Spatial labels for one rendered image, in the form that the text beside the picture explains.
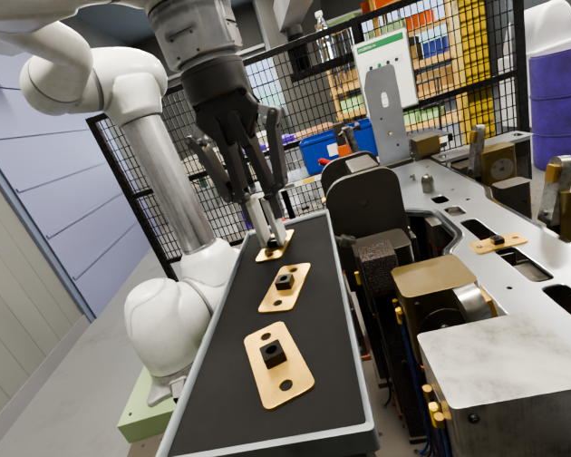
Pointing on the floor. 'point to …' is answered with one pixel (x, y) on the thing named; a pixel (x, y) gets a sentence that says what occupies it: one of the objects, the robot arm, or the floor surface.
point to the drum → (561, 103)
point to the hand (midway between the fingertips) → (266, 220)
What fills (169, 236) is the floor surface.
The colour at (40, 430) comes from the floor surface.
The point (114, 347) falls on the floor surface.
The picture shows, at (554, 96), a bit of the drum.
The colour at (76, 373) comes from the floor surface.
